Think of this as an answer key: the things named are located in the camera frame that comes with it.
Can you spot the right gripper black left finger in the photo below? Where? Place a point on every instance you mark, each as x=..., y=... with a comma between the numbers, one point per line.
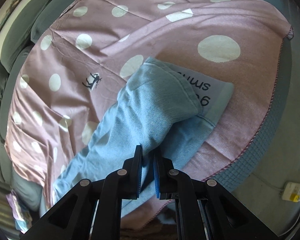
x=122, y=184

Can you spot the colourful folded cloth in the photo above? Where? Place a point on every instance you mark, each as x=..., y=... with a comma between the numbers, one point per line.
x=21, y=214

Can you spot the pink polka dot bedsheet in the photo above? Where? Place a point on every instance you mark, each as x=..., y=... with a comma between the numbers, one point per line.
x=74, y=72

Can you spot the grey pillow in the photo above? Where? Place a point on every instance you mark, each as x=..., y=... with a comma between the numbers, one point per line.
x=30, y=193

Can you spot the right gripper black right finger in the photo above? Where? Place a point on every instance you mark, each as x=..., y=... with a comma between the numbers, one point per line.
x=188, y=195

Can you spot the light blue denim pants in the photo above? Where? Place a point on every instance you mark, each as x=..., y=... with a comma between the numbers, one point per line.
x=157, y=107

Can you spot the white paper label sheet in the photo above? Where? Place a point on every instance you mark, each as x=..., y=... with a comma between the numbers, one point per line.
x=212, y=94

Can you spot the brown fluffy rug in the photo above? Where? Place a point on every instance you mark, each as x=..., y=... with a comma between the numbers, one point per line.
x=145, y=226

